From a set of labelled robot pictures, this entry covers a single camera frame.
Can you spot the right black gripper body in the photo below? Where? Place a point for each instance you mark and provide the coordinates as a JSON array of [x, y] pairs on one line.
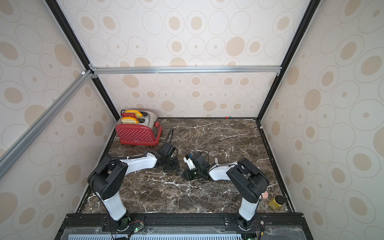
[[192, 172]]

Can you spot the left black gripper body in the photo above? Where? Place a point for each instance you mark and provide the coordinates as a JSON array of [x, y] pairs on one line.
[[171, 165]]

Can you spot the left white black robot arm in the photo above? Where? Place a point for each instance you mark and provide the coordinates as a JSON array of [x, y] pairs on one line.
[[107, 178]]

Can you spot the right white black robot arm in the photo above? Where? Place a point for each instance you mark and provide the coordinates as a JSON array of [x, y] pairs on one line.
[[249, 180]]

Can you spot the red toaster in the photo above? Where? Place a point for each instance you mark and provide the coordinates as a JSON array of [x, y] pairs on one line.
[[146, 133]]

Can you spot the back toast slice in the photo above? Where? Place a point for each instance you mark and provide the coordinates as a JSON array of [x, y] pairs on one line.
[[132, 113]]

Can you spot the toast slice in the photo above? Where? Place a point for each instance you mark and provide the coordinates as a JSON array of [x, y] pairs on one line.
[[132, 113], [130, 120]]

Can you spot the front toast slice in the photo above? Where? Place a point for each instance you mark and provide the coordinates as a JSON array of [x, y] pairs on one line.
[[130, 120]]

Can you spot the clear jar pink lid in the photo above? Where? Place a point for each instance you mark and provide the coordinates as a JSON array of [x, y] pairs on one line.
[[265, 195]]

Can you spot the yellow bottle black cap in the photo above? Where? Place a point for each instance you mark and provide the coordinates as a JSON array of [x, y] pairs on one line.
[[276, 202]]

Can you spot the horizontal aluminium bar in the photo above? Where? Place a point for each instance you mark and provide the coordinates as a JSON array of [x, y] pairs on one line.
[[186, 70]]

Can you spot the left diagonal aluminium bar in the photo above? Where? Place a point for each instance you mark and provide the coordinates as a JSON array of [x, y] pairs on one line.
[[27, 138]]

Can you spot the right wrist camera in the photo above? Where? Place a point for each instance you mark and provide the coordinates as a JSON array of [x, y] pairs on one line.
[[197, 160]]

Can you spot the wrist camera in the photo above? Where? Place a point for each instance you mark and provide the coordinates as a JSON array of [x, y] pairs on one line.
[[197, 160], [167, 150]]

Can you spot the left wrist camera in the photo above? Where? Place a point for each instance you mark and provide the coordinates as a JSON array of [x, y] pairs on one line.
[[167, 150]]

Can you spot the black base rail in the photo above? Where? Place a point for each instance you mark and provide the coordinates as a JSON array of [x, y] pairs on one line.
[[291, 226]]

